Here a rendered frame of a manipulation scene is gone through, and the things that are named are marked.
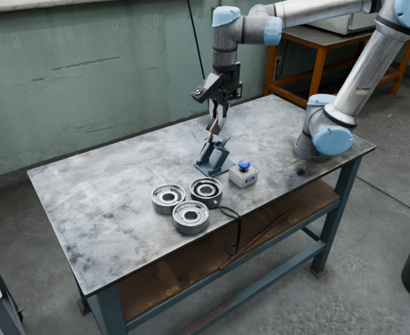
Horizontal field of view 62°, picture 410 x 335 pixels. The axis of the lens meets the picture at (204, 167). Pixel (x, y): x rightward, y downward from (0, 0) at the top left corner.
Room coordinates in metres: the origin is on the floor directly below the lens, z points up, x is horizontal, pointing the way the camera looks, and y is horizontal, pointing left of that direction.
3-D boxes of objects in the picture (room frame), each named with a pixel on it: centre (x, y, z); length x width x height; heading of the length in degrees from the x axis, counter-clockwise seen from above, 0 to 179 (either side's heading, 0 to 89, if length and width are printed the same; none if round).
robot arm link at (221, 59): (1.03, -0.05, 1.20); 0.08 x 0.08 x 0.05
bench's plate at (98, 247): (1.07, -0.03, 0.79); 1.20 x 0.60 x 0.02; 126
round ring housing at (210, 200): (0.84, -0.01, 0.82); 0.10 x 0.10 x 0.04
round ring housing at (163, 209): (0.80, 0.11, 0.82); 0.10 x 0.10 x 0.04
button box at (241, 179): (0.94, -0.14, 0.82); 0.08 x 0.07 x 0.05; 126
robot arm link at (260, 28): (1.03, -0.15, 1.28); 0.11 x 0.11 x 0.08; 85
